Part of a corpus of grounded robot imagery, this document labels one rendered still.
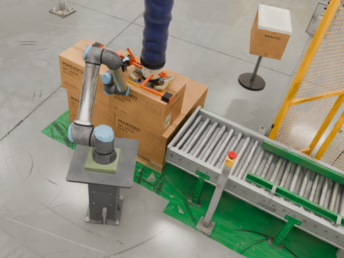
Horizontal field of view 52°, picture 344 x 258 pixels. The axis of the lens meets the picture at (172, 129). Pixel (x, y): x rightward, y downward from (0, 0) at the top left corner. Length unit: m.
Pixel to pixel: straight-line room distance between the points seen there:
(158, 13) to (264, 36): 2.04
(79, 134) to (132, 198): 1.11
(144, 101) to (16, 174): 1.50
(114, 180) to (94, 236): 0.77
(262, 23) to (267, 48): 0.32
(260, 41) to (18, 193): 3.22
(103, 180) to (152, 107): 0.85
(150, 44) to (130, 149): 0.88
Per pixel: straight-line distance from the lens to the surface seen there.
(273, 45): 4.67
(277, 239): 3.55
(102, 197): 3.13
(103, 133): 2.68
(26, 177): 3.82
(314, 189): 3.45
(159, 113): 3.22
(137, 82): 3.28
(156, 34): 2.96
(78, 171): 2.84
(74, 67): 3.58
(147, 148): 3.63
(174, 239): 3.40
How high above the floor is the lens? 2.97
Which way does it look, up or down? 44 degrees down
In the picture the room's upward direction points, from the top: 10 degrees clockwise
